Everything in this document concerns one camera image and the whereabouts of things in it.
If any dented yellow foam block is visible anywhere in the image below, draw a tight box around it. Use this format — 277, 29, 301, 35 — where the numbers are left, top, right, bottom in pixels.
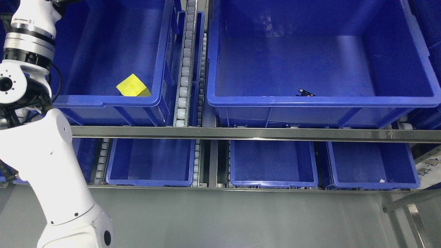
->
116, 74, 151, 97

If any large blue bin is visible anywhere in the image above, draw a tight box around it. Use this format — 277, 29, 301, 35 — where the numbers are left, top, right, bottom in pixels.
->
205, 0, 440, 128
53, 0, 182, 126

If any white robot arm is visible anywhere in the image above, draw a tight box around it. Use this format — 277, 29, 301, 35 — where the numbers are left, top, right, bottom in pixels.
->
1, 0, 115, 248

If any metal shelf rack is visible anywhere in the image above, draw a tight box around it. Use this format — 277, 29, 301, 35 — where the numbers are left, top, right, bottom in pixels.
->
0, 0, 441, 248

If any small blue bin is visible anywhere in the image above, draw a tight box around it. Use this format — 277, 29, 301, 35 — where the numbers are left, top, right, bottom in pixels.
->
104, 138, 196, 187
230, 140, 319, 188
317, 142, 421, 190

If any white roller conveyor strip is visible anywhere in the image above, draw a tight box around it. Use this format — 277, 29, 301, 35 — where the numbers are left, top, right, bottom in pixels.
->
173, 0, 198, 127

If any small black part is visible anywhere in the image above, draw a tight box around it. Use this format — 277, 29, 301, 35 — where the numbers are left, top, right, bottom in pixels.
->
296, 89, 316, 97

